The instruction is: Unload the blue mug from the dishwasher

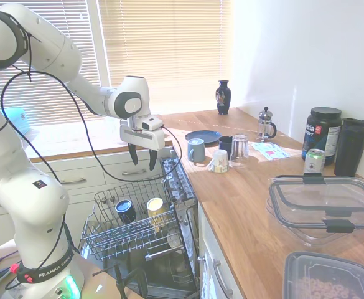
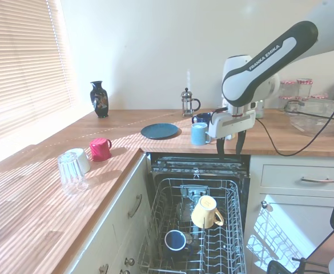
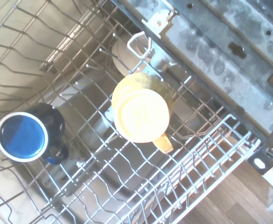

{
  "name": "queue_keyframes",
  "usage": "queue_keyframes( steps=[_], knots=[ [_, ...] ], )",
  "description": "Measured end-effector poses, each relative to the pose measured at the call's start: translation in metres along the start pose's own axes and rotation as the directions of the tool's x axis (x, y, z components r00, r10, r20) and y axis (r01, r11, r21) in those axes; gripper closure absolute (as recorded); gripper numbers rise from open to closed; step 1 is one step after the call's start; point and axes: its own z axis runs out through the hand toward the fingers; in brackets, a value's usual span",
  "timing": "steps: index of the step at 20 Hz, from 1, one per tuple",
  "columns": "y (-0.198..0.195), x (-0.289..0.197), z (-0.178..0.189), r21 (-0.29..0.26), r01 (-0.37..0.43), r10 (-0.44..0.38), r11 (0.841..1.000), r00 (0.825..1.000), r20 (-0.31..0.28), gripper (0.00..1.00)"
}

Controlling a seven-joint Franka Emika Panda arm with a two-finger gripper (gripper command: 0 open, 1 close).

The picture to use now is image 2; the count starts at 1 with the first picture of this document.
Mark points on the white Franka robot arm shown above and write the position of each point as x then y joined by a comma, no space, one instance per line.
269,57

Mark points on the grey dishwasher spray tower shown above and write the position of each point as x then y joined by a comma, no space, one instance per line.
193,192

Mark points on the white drawer front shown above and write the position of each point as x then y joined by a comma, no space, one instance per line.
281,177

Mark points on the round metal cabinet knob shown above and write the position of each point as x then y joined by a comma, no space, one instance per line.
130,261
104,268
124,271

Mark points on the tall jar gingham lid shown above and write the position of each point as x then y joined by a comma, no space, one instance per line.
304,87
289,87

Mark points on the dark navy mug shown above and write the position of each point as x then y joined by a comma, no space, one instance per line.
202,117

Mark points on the round metal door knob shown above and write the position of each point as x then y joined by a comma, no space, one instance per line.
264,203

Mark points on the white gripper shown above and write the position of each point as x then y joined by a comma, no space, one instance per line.
232,124

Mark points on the window blind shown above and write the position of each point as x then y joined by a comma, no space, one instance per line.
18,57

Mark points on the yellow mug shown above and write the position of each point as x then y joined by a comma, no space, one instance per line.
203,211

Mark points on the light blue mug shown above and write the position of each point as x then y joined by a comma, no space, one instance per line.
198,135

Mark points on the large clear ribbed tumbler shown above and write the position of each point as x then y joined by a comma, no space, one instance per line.
71,174

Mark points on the red mug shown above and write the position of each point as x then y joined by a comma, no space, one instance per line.
99,149

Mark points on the short jar gingham lid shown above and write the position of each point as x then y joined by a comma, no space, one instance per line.
286,101
318,97

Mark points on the white cabinet door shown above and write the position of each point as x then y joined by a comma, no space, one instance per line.
298,217

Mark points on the blue mug with white rim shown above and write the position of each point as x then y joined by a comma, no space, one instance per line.
175,240

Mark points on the clear glass baking dish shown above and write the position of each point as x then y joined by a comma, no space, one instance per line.
315,125

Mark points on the white base cabinet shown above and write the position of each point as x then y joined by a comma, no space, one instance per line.
112,222

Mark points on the glass french press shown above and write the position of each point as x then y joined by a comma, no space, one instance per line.
187,105

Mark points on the dark blue plate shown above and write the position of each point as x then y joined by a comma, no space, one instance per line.
159,131

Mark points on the dark blue painted vase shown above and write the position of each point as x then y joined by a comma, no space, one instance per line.
99,100

